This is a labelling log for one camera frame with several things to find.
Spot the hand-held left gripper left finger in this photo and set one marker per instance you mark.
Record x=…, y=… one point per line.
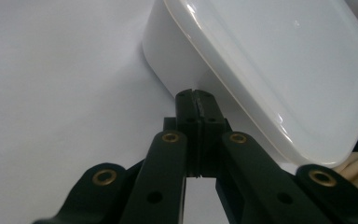
x=188, y=124

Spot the white square container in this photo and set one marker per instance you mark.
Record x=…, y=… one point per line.
x=261, y=77

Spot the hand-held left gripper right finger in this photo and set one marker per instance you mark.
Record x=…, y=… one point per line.
x=211, y=121

